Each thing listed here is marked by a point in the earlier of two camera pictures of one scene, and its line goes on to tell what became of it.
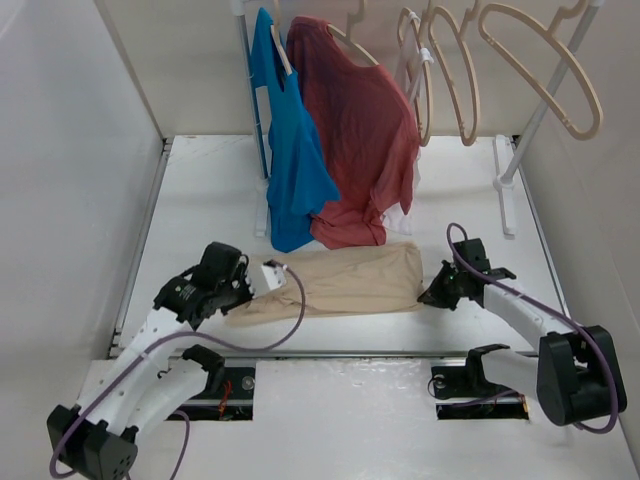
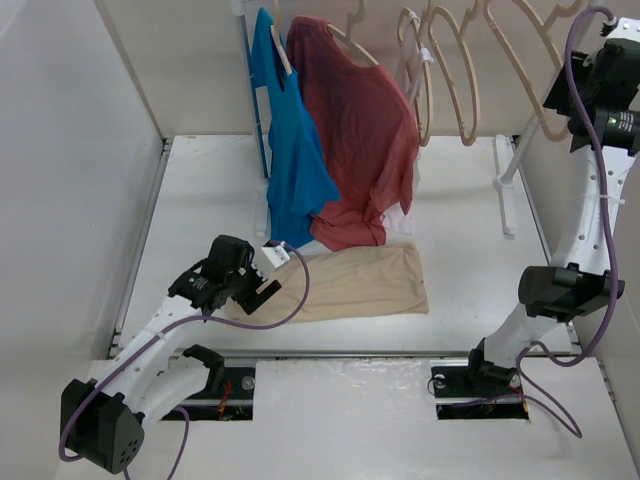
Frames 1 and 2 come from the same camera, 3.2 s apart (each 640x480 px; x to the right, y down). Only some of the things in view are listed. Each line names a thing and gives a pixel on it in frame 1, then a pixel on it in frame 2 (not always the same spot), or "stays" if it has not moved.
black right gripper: (433, 294) -> (558, 97)
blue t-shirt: (300, 179) stays
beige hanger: (461, 33) stays
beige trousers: (354, 278) stays
